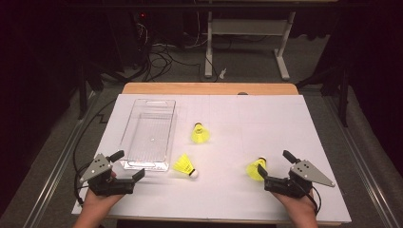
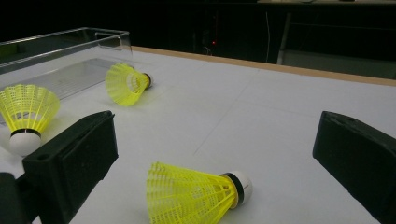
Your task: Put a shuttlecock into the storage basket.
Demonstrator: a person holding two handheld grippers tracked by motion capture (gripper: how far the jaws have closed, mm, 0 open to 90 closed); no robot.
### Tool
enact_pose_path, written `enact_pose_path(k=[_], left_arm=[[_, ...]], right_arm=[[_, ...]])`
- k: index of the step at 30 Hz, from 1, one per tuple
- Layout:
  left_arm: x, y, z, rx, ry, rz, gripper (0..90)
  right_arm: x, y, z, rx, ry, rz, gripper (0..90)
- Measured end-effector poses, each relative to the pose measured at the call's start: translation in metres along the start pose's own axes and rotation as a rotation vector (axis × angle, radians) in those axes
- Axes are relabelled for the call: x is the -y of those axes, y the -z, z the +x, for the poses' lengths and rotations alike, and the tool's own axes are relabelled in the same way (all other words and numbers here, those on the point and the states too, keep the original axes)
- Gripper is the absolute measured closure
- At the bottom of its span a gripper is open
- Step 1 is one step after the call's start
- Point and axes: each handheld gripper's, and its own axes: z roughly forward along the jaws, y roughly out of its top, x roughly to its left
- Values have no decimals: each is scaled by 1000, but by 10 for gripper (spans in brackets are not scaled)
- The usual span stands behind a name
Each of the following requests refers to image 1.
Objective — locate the black equipment with red light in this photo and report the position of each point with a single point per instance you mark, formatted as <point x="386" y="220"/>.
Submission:
<point x="133" y="38"/>

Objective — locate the black metal stand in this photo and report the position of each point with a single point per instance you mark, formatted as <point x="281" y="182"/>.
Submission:
<point x="83" y="95"/>
<point x="343" y="101"/>

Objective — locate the person's right hand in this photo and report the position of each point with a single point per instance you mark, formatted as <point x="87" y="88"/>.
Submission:
<point x="301" y="205"/>

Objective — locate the white metal table frame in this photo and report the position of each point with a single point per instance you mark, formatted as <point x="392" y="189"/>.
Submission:
<point x="247" y="27"/>

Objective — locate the clear plastic tray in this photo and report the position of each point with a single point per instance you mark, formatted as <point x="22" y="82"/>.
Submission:
<point x="149" y="126"/>

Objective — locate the person's left hand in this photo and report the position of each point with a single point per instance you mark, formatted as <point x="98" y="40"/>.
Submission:
<point x="98" y="202"/>

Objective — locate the small white floor object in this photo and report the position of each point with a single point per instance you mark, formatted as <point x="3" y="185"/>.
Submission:
<point x="223" y="73"/>

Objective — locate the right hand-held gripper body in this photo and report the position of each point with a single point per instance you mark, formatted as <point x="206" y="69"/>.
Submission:
<point x="305" y="172"/>

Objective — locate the dark curtain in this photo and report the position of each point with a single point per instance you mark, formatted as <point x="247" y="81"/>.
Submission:
<point x="31" y="79"/>
<point x="380" y="63"/>

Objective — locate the yellow shuttlecock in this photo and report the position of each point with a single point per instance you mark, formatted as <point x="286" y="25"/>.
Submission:
<point x="254" y="170"/>
<point x="200" y="134"/>
<point x="183" y="164"/>

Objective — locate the metal floor rail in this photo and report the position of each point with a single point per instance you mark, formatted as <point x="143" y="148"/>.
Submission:
<point x="369" y="177"/>
<point x="54" y="177"/>

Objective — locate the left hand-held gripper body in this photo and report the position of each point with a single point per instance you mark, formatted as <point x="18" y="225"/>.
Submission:
<point x="97" y="167"/>

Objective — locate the wooden table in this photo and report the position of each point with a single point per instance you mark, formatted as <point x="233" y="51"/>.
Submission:
<point x="206" y="88"/>

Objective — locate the white board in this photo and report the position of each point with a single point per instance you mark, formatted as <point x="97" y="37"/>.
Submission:
<point x="237" y="196"/>

